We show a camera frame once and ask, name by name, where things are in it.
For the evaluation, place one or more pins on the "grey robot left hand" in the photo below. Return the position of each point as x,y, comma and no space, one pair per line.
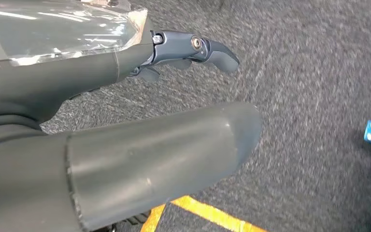
140,160

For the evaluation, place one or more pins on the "yellow floor tape square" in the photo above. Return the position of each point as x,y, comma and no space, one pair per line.
211,213

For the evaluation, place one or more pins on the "black ribbed robot foot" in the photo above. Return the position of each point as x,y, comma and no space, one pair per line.
128,222

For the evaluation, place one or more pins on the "ribbed grey left arm sleeve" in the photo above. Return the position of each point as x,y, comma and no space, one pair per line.
6,131

